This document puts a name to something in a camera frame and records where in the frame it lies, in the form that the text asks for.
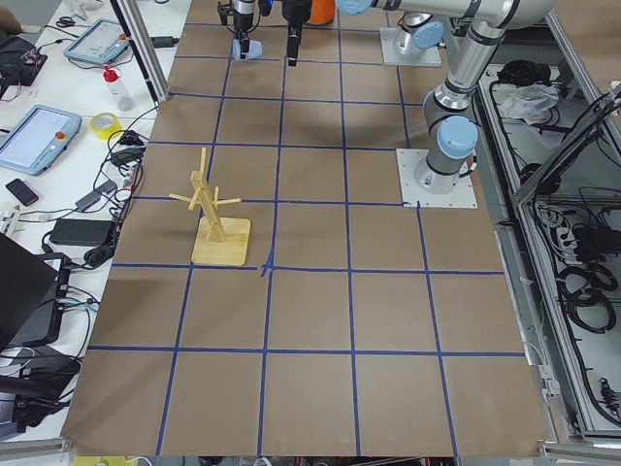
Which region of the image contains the light blue plastic cup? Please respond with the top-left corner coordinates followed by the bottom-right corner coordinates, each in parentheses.
top-left (232, 39), bottom-right (263, 61)

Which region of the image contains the wooden cup rack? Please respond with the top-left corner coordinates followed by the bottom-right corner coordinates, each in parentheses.
top-left (169, 148), bottom-right (251, 266)

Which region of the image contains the black smartphone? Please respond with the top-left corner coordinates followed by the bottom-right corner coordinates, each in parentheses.
top-left (5, 179), bottom-right (39, 206)

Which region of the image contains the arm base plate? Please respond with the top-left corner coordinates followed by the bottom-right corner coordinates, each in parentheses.
top-left (396, 149), bottom-right (477, 209)
top-left (380, 22), bottom-right (443, 67)

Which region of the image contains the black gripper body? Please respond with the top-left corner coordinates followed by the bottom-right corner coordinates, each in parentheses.
top-left (233, 12), bottom-right (253, 35)
top-left (282, 0), bottom-right (311, 25)

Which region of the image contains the red capped squeeze bottle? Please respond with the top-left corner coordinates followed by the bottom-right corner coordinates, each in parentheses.
top-left (103, 65), bottom-right (136, 112)

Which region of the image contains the near teach pendant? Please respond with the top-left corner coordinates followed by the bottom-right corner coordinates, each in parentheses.
top-left (1, 105), bottom-right (82, 175)

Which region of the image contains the white crumpled cloth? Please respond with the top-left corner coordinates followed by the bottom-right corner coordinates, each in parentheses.
top-left (499, 84), bottom-right (559, 124)

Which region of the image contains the orange can with silver lid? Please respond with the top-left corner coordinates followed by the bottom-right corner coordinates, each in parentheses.
top-left (307, 0), bottom-right (336, 25)

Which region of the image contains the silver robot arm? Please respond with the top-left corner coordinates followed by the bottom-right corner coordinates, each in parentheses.
top-left (217, 0), bottom-right (443, 67)
top-left (336, 0), bottom-right (555, 195)

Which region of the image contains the black power adapter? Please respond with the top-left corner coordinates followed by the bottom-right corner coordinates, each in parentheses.
top-left (49, 218), bottom-right (113, 247)

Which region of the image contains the black laptop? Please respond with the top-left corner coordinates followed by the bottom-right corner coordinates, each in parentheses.
top-left (1, 235), bottom-right (70, 350)

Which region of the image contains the teach pendant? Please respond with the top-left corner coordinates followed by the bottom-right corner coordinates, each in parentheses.
top-left (1, 105), bottom-right (82, 175)
top-left (63, 18), bottom-right (129, 65)

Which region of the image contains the yellow tape roll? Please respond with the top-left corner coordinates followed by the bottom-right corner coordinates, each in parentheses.
top-left (89, 112), bottom-right (122, 140)

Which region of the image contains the far teach pendant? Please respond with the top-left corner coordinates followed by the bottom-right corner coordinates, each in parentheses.
top-left (63, 18), bottom-right (129, 65)

